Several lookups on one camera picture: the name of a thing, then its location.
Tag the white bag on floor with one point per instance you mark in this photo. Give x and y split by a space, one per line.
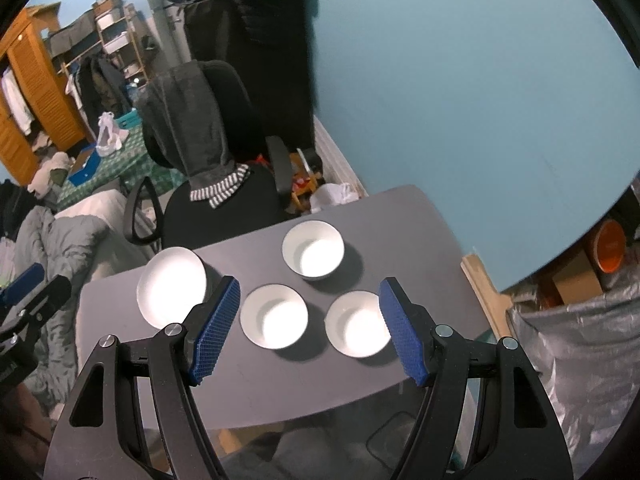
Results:
332 195

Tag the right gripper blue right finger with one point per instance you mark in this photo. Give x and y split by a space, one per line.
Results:
409 326

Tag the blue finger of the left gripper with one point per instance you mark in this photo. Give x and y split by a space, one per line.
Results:
16 291

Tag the black hanging coat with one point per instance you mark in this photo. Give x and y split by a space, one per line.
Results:
266 42

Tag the white bowl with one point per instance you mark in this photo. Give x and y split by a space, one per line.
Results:
355 325
274 316
313 249

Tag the wooden louvred wardrobe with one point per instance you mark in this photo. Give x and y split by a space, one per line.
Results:
43 88

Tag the dark grey hooded sweater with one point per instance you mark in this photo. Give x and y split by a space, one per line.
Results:
192 112

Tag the white plastic bag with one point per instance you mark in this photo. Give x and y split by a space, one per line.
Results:
109 140

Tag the bed with grey sheet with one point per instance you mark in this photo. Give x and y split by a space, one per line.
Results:
114 254

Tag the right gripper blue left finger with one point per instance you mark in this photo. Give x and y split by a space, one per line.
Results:
208 326

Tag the white plate back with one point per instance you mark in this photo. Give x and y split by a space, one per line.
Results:
172 283

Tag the grey quilted duvet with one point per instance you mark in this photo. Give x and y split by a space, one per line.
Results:
63 247

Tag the blue cardboard box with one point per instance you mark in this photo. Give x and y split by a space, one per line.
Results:
85 166

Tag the green checkered cloth table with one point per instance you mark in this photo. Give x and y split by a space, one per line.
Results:
126 167

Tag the black office chair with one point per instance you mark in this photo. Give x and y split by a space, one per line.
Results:
262 200

